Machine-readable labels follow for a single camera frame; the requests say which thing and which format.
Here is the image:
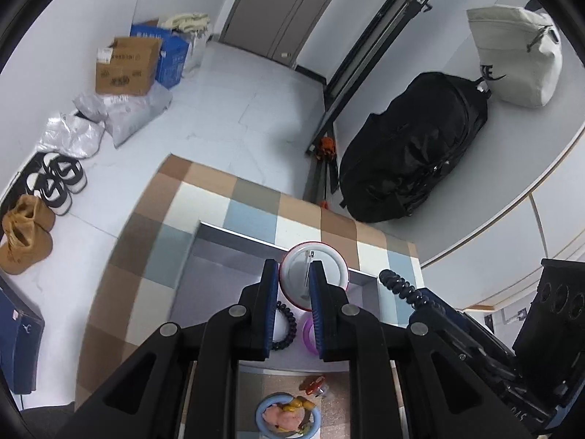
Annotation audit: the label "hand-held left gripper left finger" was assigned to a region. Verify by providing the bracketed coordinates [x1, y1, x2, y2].
[68, 258, 280, 439]

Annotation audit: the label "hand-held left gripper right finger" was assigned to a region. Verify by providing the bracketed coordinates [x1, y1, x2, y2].
[307, 260, 536, 439]

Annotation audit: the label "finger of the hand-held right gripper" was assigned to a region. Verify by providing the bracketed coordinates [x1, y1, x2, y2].
[411, 287, 518, 367]

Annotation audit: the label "dark bead bracelet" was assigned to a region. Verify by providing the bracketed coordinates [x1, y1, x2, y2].
[272, 301, 297, 352]
[378, 269, 426, 305]

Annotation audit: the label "purple translucent bracelet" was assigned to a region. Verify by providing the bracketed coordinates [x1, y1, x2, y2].
[302, 315, 321, 356]

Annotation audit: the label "white back round pin badge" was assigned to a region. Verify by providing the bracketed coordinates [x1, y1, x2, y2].
[279, 241, 352, 312]

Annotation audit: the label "silver cardboard box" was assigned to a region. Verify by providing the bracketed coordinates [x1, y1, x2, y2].
[171, 221, 382, 373]

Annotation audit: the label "blue rim cartoon pin badge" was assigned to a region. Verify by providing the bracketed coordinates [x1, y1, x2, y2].
[256, 392, 321, 437]

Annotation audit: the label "checkered tablecloth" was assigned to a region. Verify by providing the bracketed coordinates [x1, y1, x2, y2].
[75, 153, 419, 439]

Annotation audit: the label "black backpack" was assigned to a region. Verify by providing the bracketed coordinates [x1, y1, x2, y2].
[339, 72, 492, 224]

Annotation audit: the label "small orange tool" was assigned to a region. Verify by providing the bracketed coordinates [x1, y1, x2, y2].
[317, 136, 337, 162]

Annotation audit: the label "grey parcel bag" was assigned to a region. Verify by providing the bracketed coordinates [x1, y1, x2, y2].
[73, 93, 133, 122]
[105, 85, 173, 149]

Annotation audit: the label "black and white sneaker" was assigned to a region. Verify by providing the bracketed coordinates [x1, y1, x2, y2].
[43, 153, 88, 194]
[25, 171, 72, 217]

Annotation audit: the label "dark grey cloth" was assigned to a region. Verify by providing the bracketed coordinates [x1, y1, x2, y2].
[20, 401, 76, 439]

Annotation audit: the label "dark blue shoe box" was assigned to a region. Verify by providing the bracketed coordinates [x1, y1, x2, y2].
[0, 279, 45, 394]

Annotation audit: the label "tan suede boot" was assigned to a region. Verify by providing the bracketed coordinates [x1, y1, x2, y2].
[2, 194, 56, 241]
[0, 224, 53, 276]

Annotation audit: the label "silver parcel bag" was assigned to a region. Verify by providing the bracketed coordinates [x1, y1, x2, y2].
[35, 112, 106, 160]

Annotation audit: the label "beige canvas bag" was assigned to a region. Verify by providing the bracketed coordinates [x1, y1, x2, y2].
[466, 4, 564, 109]

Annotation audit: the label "blue cardboard box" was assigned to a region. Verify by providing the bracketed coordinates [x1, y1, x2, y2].
[130, 19, 190, 90]

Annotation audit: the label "white plastic bag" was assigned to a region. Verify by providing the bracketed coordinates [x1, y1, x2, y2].
[183, 27, 213, 74]

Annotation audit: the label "black folding rack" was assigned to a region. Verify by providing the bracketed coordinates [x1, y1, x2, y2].
[304, 0, 458, 206]

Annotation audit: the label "brown cardboard box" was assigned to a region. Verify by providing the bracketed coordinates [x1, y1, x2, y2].
[95, 37, 164, 97]

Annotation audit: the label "beige folded cloth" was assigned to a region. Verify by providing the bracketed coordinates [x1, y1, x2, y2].
[162, 12, 211, 34]

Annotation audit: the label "grey door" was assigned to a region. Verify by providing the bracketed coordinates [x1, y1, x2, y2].
[222, 0, 357, 69]

